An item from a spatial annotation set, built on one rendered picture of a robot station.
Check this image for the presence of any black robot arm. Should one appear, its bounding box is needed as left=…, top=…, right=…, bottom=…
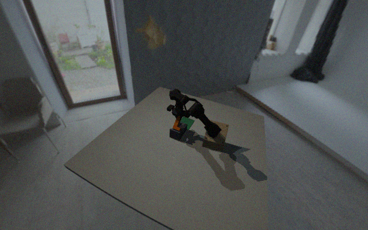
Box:
left=170, top=88, right=221, bottom=138

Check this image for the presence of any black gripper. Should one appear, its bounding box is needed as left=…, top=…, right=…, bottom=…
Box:
left=167, top=104, right=190, bottom=120

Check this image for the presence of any orange l-shaped part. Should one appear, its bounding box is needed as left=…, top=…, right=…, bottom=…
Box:
left=173, top=116, right=181, bottom=131

